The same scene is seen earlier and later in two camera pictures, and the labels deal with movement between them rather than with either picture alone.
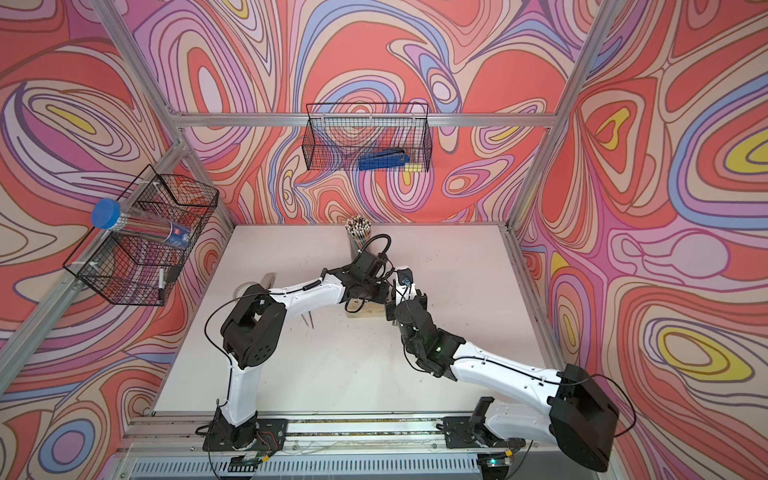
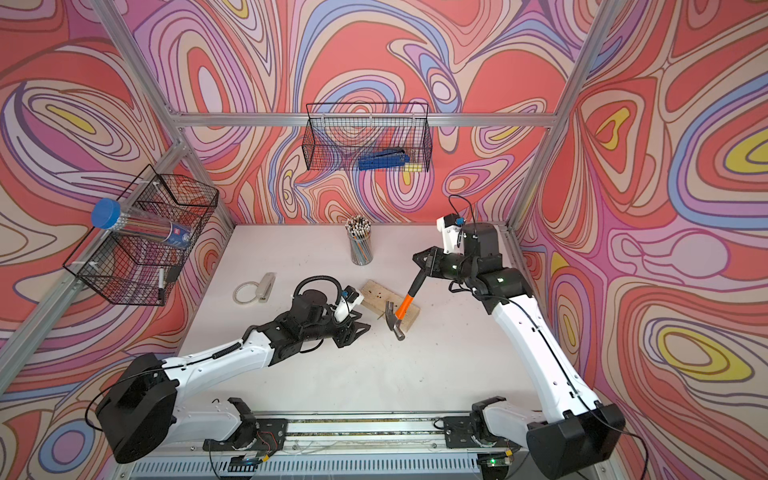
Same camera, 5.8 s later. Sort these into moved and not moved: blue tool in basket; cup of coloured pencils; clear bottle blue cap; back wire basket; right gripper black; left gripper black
Moved: left gripper black; right gripper black
Not moved: clear bottle blue cap; blue tool in basket; cup of coloured pencils; back wire basket
